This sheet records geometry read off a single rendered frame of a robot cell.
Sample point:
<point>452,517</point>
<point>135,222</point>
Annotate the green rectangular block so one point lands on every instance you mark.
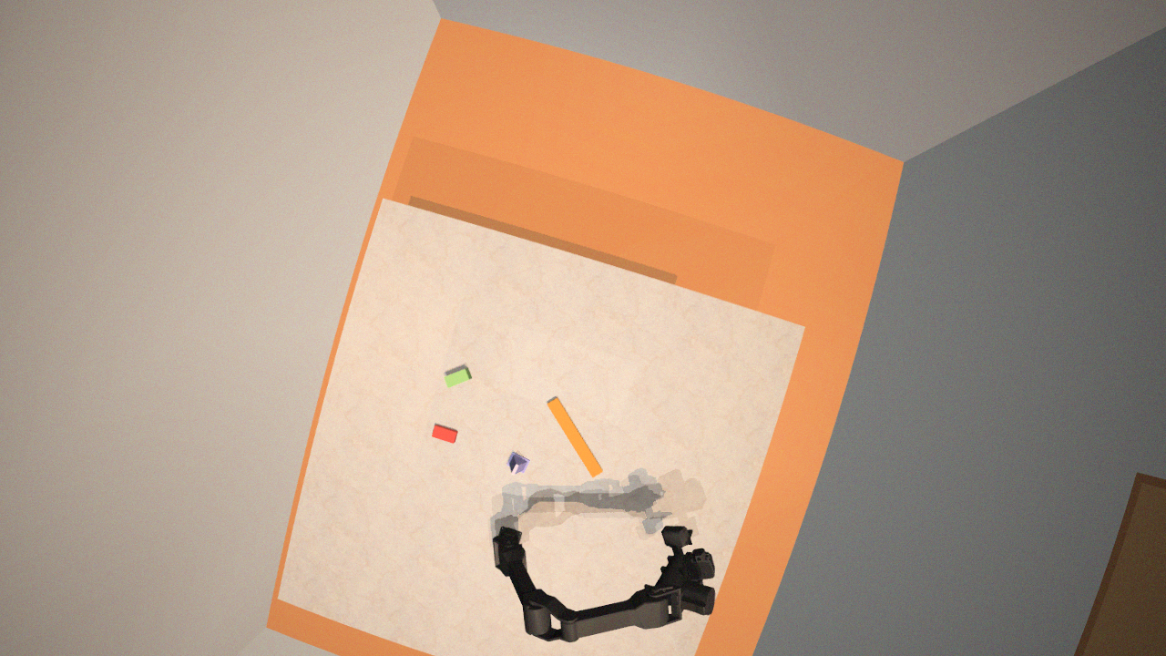
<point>457,377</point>

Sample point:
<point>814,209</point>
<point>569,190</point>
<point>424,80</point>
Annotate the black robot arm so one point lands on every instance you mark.
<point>647,608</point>

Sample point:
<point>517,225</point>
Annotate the orange bar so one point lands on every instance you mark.
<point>575,437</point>

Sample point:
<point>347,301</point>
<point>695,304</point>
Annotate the red rectangular block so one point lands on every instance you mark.
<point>444,433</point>

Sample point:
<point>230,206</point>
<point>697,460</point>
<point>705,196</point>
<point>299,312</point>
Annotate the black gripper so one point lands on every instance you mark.
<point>676,537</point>

